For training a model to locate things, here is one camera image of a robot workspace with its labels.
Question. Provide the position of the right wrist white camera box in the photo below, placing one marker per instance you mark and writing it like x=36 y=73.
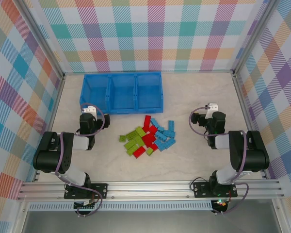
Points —
x=213 y=106

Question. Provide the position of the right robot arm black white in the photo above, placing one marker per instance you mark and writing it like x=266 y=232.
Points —
x=254 y=157

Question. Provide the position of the grey metal panel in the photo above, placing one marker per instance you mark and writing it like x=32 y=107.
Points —
x=148 y=222

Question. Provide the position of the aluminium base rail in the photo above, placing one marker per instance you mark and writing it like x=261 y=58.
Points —
x=148 y=190

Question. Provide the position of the aluminium frame post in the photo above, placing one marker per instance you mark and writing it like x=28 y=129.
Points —
x=38 y=34
x=257 y=34
x=20 y=218
x=282 y=218

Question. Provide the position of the long red lego brick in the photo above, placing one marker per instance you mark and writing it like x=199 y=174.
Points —
x=147 y=121
x=151 y=139

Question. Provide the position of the small green lego brick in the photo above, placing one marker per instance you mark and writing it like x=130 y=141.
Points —
x=123 y=138
x=150 y=152

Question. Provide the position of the small red lego brick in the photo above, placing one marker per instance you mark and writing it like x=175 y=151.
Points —
x=145 y=129

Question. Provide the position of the aluminium table edge rail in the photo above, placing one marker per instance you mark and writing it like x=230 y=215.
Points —
x=243 y=102
x=56 y=102
x=196 y=72

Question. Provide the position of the small electronics board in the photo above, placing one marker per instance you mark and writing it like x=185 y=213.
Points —
x=220 y=204
x=83 y=205

